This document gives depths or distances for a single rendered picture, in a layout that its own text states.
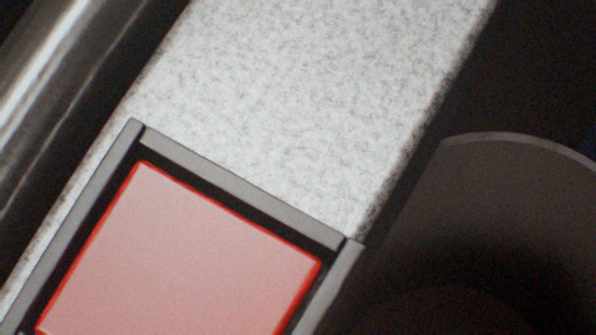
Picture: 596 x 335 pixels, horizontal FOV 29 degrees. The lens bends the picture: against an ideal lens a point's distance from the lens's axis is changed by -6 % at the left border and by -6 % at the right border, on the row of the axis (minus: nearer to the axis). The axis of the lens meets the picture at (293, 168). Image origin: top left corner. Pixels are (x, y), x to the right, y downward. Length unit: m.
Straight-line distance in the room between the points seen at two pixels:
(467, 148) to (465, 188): 0.08
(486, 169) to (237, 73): 0.66
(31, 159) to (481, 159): 0.66
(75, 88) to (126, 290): 0.07
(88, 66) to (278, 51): 0.06
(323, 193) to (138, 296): 0.06
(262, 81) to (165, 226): 0.06
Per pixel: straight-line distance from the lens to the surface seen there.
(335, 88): 0.36
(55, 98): 0.37
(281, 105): 0.36
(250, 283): 0.33
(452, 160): 0.98
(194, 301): 0.33
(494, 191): 1.05
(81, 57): 0.37
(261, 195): 0.33
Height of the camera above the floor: 1.25
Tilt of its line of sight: 70 degrees down
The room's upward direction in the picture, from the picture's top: 1 degrees clockwise
